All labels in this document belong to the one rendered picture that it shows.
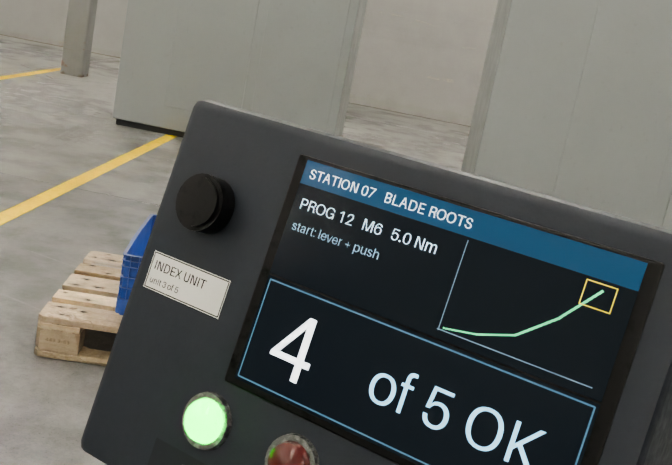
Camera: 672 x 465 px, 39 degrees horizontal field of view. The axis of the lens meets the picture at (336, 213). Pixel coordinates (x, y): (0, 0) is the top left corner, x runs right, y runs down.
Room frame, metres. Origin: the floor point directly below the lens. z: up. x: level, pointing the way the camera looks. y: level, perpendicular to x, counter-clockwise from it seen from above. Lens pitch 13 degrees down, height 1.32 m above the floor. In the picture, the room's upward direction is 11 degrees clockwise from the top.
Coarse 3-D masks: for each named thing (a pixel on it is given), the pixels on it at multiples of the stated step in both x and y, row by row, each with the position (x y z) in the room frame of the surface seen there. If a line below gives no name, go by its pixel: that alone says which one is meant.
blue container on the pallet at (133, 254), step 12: (144, 228) 3.44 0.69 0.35; (132, 240) 3.21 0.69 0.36; (144, 240) 3.48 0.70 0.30; (132, 252) 3.20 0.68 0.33; (132, 264) 3.05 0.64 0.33; (120, 276) 3.04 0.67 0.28; (132, 276) 3.05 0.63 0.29; (120, 288) 3.06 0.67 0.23; (120, 300) 3.03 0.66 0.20; (120, 312) 3.04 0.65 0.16
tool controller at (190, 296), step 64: (192, 128) 0.47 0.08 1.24; (256, 128) 0.45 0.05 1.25; (192, 192) 0.44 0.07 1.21; (256, 192) 0.44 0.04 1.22; (320, 192) 0.42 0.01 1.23; (384, 192) 0.41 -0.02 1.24; (448, 192) 0.40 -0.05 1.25; (512, 192) 0.39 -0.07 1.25; (192, 256) 0.45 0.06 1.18; (256, 256) 0.43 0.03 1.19; (320, 256) 0.41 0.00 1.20; (384, 256) 0.40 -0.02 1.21; (448, 256) 0.38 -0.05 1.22; (512, 256) 0.37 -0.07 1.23; (576, 256) 0.36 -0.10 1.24; (640, 256) 0.35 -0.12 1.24; (128, 320) 0.45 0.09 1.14; (192, 320) 0.43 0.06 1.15; (384, 320) 0.39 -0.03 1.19; (448, 320) 0.37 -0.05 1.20; (512, 320) 0.36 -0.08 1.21; (576, 320) 0.35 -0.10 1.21; (640, 320) 0.34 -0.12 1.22; (128, 384) 0.44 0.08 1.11; (192, 384) 0.42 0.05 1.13; (384, 384) 0.38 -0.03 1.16; (448, 384) 0.36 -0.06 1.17; (512, 384) 0.35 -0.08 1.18; (576, 384) 0.34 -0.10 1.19; (640, 384) 0.33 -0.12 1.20; (128, 448) 0.42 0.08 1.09; (192, 448) 0.41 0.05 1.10; (256, 448) 0.39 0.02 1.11; (320, 448) 0.38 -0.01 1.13; (384, 448) 0.37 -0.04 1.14; (448, 448) 0.35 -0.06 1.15; (512, 448) 0.34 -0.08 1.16; (576, 448) 0.33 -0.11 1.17; (640, 448) 0.33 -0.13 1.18
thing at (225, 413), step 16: (192, 400) 0.41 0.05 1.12; (208, 400) 0.41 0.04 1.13; (224, 400) 0.41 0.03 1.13; (192, 416) 0.40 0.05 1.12; (208, 416) 0.40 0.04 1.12; (224, 416) 0.40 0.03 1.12; (192, 432) 0.40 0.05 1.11; (208, 432) 0.40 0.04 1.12; (224, 432) 0.40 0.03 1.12; (208, 448) 0.40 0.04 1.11
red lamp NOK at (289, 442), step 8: (280, 440) 0.39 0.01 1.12; (288, 440) 0.39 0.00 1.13; (296, 440) 0.38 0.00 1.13; (304, 440) 0.38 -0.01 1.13; (272, 448) 0.39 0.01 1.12; (280, 448) 0.38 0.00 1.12; (288, 448) 0.38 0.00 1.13; (296, 448) 0.38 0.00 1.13; (304, 448) 0.38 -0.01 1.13; (312, 448) 0.38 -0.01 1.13; (272, 456) 0.38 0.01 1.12; (280, 456) 0.38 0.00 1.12; (288, 456) 0.38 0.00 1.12; (296, 456) 0.38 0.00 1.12; (304, 456) 0.38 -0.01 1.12; (312, 456) 0.38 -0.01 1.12; (272, 464) 0.38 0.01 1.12; (280, 464) 0.38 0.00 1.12; (288, 464) 0.37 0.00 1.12; (296, 464) 0.37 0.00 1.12; (304, 464) 0.37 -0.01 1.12; (312, 464) 0.38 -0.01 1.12
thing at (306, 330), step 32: (288, 288) 0.41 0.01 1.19; (256, 320) 0.42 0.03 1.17; (288, 320) 0.41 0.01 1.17; (320, 320) 0.40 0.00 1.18; (352, 320) 0.39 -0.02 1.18; (256, 352) 0.41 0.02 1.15; (288, 352) 0.40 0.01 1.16; (320, 352) 0.40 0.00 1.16; (256, 384) 0.40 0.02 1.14; (288, 384) 0.40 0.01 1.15; (320, 384) 0.39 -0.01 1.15; (320, 416) 0.38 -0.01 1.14
